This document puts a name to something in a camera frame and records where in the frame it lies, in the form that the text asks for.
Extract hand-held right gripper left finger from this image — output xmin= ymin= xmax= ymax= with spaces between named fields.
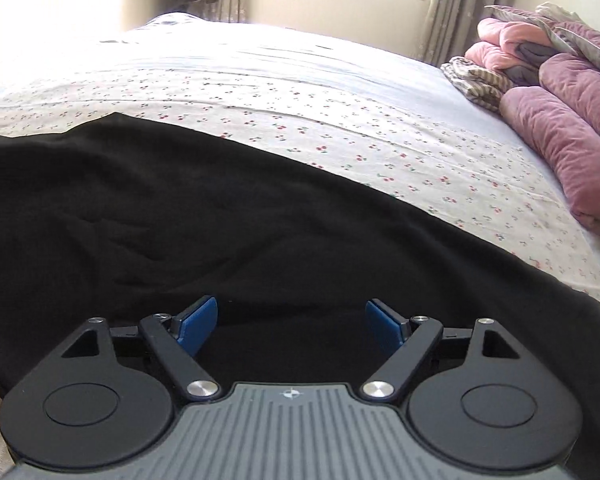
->
xmin=60 ymin=296 xmax=222 ymax=403

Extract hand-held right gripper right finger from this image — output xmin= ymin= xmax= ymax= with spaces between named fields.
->
xmin=359 ymin=299 xmax=522 ymax=404

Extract black pants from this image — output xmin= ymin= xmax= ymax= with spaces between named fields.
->
xmin=0 ymin=111 xmax=600 ymax=411

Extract cherry print bed sheet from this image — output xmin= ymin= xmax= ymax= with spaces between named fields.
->
xmin=0 ymin=62 xmax=600 ymax=480

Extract grey checked cloth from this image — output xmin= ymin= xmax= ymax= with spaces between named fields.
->
xmin=440 ymin=56 xmax=516 ymax=113

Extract purple folded quilt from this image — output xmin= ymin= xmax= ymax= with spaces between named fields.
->
xmin=500 ymin=52 xmax=600 ymax=248

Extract pale blue bed sheet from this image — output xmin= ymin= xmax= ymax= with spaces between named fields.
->
xmin=95 ymin=12 xmax=600 ymax=306

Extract pink folded blanket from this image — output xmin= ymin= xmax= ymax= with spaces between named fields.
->
xmin=465 ymin=17 xmax=556 ymax=86

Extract purple pillow grey trim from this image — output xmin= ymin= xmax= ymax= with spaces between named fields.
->
xmin=485 ymin=4 xmax=561 ymax=28
xmin=552 ymin=20 xmax=600 ymax=71

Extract white cloth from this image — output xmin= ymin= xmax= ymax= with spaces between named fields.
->
xmin=535 ymin=2 xmax=576 ymax=23

